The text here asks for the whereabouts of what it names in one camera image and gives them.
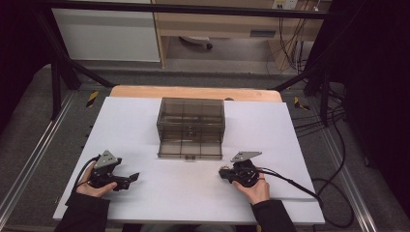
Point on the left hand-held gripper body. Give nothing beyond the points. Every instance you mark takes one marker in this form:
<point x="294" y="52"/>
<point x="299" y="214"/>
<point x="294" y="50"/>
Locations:
<point x="104" y="161"/>

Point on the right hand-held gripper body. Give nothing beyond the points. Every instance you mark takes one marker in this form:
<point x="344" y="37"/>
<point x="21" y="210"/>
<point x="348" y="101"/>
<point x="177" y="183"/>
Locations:
<point x="245" y="174"/>

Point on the smoky transparent drawer box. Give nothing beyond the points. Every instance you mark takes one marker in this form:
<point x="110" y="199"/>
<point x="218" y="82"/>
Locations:
<point x="190" y="111"/>

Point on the person's right hand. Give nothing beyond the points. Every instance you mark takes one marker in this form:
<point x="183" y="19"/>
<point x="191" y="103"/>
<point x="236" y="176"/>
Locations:
<point x="257" y="193"/>

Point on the person's left hand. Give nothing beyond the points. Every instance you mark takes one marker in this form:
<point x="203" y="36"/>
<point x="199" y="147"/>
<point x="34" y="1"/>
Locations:
<point x="90" y="190"/>

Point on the white foam board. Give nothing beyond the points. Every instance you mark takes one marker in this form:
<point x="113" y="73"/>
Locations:
<point x="129" y="129"/>

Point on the wooden table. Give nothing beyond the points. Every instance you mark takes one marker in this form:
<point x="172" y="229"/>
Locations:
<point x="193" y="92"/>

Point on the white cabinet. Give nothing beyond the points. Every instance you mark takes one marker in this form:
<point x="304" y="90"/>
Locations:
<point x="106" y="35"/>

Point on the office chair base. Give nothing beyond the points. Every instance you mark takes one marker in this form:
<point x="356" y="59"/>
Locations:
<point x="195" y="39"/>

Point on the black curtain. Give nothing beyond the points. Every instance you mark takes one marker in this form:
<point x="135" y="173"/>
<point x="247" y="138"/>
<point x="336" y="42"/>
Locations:
<point x="380" y="80"/>
<point x="16" y="48"/>

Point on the wooden desk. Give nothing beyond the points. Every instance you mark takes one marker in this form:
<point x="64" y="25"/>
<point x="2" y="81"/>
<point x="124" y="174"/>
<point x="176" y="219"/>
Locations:
<point x="219" y="25"/>

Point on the white power outlet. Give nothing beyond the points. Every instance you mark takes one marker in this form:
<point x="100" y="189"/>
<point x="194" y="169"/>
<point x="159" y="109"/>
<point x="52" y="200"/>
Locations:
<point x="285" y="4"/>

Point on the aluminium rail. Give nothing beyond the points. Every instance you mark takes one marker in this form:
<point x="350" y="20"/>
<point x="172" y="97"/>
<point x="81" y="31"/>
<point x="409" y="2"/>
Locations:
<point x="347" y="180"/>
<point x="38" y="151"/>

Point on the black metal frame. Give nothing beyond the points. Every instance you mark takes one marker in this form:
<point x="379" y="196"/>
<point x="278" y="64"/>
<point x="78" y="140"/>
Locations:
<point x="193" y="8"/>

